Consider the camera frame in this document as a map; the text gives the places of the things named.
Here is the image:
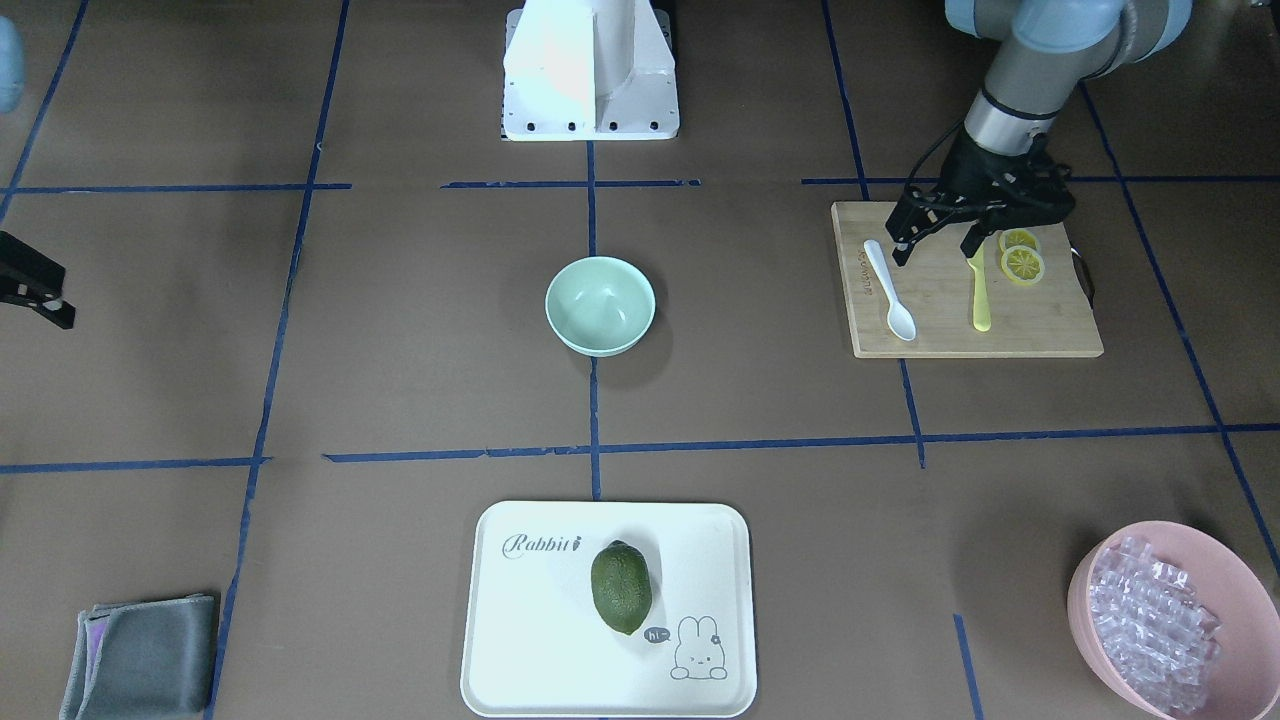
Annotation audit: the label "green avocado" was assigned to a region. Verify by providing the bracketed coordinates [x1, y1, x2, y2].
[590, 539, 653, 635]

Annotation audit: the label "white rabbit tray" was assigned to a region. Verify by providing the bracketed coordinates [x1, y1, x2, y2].
[460, 501, 758, 719]

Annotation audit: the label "light green bowl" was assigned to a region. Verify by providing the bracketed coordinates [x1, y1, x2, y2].
[544, 256, 657, 357]

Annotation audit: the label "yellow plastic knife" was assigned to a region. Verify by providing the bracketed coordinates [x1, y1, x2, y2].
[966, 249, 992, 333]

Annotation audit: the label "white camera post base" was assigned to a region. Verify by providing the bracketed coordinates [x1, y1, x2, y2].
[500, 1, 681, 142]

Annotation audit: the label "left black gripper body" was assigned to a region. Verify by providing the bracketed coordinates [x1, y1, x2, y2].
[890, 126, 1076, 233]

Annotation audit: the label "lemon slice back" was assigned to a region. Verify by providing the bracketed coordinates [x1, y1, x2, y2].
[998, 228, 1041, 252]

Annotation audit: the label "bamboo cutting board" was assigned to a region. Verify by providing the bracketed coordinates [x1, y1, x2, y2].
[831, 201, 1105, 357]

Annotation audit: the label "clear ice cubes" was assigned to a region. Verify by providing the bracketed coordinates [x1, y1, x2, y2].
[1088, 536, 1222, 716]

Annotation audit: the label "grey folded cloth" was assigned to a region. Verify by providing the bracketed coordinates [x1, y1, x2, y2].
[58, 594, 218, 719]

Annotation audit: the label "white plastic spoon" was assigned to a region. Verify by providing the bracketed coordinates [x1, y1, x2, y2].
[863, 238, 918, 342]

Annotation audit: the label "lemon slice front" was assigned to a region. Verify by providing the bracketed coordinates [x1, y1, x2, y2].
[1000, 245, 1046, 286]

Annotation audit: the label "pink bowl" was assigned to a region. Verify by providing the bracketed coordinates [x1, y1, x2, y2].
[1066, 521, 1279, 719]

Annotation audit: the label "lemon slice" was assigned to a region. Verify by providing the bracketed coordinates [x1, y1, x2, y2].
[998, 228, 1041, 252]
[1000, 245, 1046, 286]

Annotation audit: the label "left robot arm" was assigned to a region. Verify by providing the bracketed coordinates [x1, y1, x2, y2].
[884, 1, 1193, 265]

